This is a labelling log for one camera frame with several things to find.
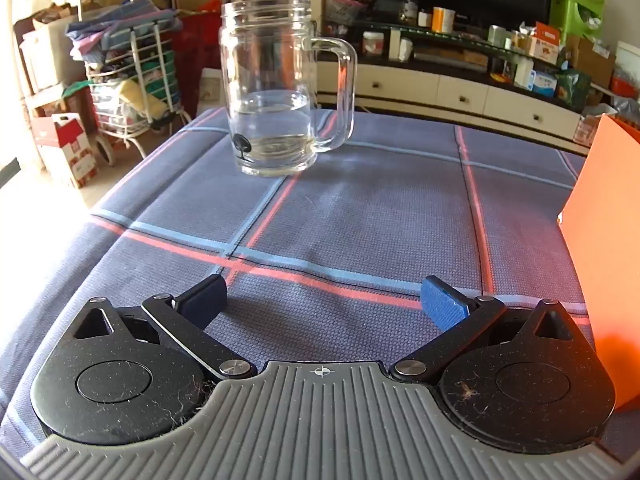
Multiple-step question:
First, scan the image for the orange and white packet box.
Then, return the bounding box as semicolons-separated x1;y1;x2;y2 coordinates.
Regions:
527;22;562;64

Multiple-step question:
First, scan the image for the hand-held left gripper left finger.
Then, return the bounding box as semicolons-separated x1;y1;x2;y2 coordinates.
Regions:
70;274;258;381

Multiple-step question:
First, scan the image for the white and black TV stand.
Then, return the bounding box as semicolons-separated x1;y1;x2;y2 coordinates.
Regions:
315;19;596;143

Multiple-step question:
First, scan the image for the red and white cardboard box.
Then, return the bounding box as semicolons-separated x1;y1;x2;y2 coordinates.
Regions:
32;112;98;189

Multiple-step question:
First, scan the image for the green printed bag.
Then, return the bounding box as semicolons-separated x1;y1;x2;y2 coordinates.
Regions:
556;67;592;112

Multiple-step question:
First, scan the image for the orange and white canister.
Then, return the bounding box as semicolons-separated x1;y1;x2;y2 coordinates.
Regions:
432;6;456;35

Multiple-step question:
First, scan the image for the orange cardboard box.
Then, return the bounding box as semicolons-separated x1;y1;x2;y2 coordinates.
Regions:
557;114;640;413

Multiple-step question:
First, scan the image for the brown cardboard box stack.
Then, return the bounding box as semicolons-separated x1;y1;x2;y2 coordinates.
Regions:
12;2;87;107

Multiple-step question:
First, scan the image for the white wire shopping trolley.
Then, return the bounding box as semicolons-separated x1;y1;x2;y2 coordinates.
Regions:
67;0;193;167

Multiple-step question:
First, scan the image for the pink woven basket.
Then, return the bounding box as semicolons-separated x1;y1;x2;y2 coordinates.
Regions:
324;0;368;26

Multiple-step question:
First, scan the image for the blue and white carton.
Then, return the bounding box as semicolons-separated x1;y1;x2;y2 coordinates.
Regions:
531;71;558;97

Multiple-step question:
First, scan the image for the red shopping bag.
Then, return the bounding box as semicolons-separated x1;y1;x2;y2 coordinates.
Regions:
175;9;224;111

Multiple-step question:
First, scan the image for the plaid blue tablecloth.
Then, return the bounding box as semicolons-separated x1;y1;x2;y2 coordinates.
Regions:
0;107;640;461

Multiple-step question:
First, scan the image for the glass mug with handle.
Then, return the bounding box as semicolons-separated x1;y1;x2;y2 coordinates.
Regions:
219;0;358;177

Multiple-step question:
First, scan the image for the green plastic rack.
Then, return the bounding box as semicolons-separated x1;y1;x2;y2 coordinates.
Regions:
550;0;608;45

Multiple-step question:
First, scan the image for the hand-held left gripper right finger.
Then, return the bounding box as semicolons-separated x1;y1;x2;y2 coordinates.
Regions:
390;276;596;386

